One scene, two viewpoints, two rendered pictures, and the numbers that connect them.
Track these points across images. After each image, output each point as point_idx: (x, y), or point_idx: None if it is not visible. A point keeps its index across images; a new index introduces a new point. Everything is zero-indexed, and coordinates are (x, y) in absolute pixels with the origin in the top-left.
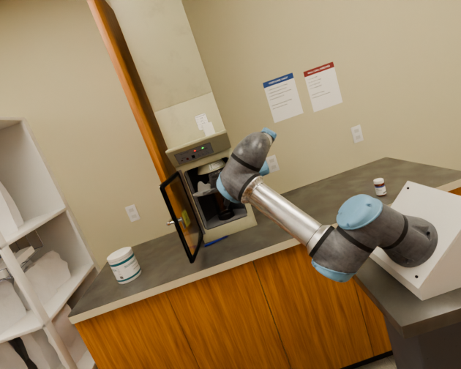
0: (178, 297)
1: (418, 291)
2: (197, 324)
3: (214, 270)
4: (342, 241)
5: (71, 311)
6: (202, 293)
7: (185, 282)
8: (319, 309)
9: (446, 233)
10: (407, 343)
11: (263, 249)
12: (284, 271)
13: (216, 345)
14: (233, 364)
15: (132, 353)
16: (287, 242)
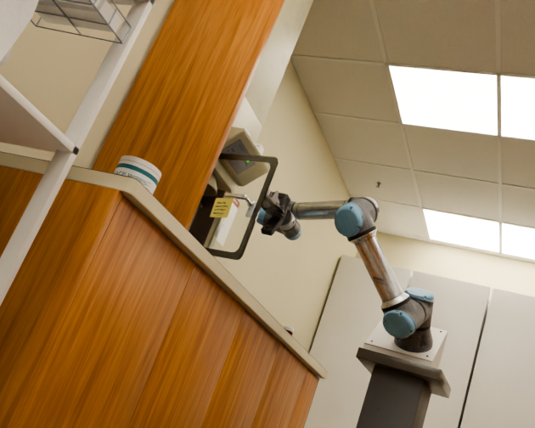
0: (194, 288)
1: (429, 364)
2: (177, 346)
3: (237, 288)
4: (418, 305)
5: (120, 175)
6: (205, 306)
7: (220, 274)
8: (230, 427)
9: (436, 340)
10: (398, 413)
11: (261, 306)
12: (245, 350)
13: (164, 397)
14: None
15: (112, 318)
16: (270, 318)
